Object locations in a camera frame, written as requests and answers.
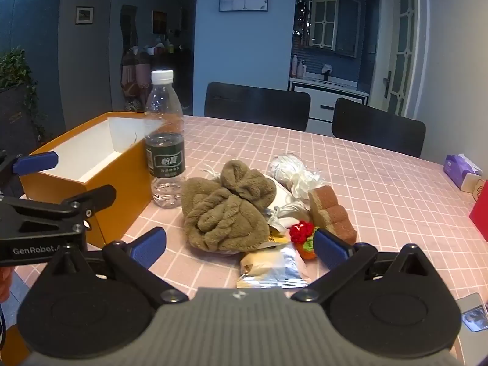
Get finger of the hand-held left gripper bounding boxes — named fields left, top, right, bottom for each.
left=0, top=185, right=117, bottom=240
left=0, top=151, right=59, bottom=195

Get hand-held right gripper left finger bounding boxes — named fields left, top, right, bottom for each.
left=42, top=227, right=189, bottom=306

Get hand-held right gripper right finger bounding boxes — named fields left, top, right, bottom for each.
left=292, top=229, right=439, bottom=306

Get orange cardboard box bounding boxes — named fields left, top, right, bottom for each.
left=19, top=112, right=185, bottom=248

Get orange crochet toy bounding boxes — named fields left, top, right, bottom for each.
left=289, top=220, right=321, bottom=260

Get brown bread loaf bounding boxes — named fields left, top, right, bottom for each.
left=308, top=185, right=358, bottom=245

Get brown fluffy towel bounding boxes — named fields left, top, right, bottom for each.
left=180, top=159, right=277, bottom=253

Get white satin-edged pouch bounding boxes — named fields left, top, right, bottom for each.
left=265, top=181, right=313, bottom=233

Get pink checked tablecloth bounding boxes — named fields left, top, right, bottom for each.
left=13, top=114, right=488, bottom=351

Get silver snack packet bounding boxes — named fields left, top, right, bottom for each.
left=236, top=242, right=310, bottom=289

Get white crumpled plastic bag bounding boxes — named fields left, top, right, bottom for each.
left=269, top=153, right=325, bottom=201

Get clear plastic water bottle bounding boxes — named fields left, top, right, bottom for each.
left=144, top=69, right=186, bottom=208

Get green potted plant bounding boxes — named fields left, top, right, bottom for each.
left=0, top=48, right=48, bottom=142

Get black chair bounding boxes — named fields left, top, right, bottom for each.
left=332, top=98, right=426, bottom=159
left=204, top=82, right=311, bottom=132

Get cluttered dark sideboard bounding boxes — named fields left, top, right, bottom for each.
left=121, top=44, right=192, bottom=112

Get purple tissue pack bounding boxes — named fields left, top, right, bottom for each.
left=443, top=153, right=483, bottom=191

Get white vanity cabinet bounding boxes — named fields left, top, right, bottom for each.
left=289, top=76, right=370, bottom=123

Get red box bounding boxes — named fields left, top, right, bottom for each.
left=469, top=179, right=488, bottom=242

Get small framed picture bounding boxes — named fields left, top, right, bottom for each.
left=75, top=6, right=94, bottom=25

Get smartphone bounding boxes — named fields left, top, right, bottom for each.
left=455, top=293, right=488, bottom=332

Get beige small device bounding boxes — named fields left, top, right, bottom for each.
left=473, top=177, right=488, bottom=203

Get pink bottles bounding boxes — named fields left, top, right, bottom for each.
left=292, top=55, right=307, bottom=79

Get white glazed door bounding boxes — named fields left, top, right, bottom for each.
left=371, top=0, right=420, bottom=117

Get white framed mirror cabinet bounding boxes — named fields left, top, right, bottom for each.
left=310, top=0, right=361, bottom=59

